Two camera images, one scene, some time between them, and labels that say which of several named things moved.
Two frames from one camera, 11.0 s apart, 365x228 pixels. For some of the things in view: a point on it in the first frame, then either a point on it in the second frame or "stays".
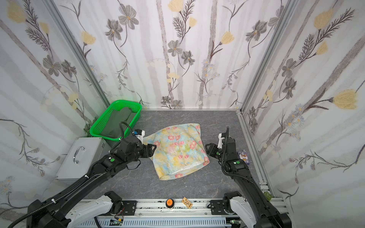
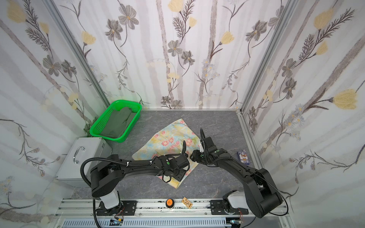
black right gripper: (211, 149) → (198, 155)
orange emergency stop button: (169, 203) stays
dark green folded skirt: (111, 127) stays
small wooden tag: (187, 202) stays
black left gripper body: (147, 150) → (182, 159)
